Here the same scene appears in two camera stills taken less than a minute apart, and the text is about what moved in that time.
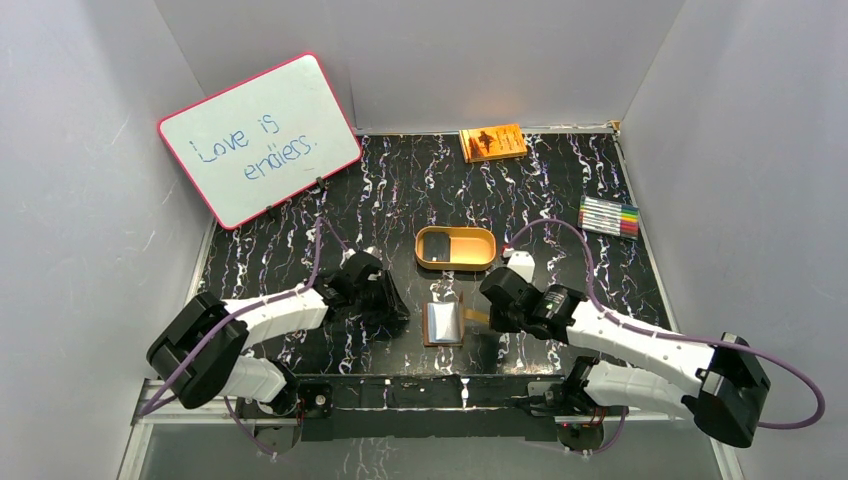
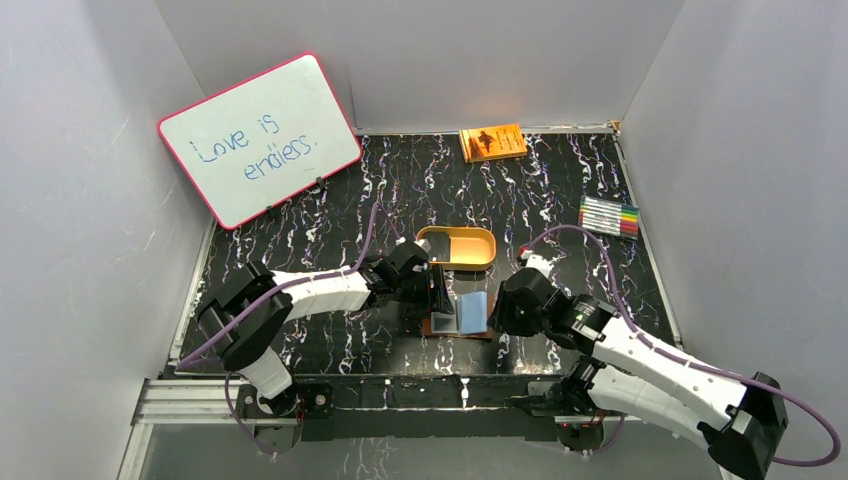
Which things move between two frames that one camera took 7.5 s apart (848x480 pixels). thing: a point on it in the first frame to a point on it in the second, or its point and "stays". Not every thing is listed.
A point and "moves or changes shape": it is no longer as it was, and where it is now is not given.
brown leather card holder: x=443 y=323 moves or changes shape
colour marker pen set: x=608 y=217 stays
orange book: x=492 y=142 stays
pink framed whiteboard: x=265 y=139 stays
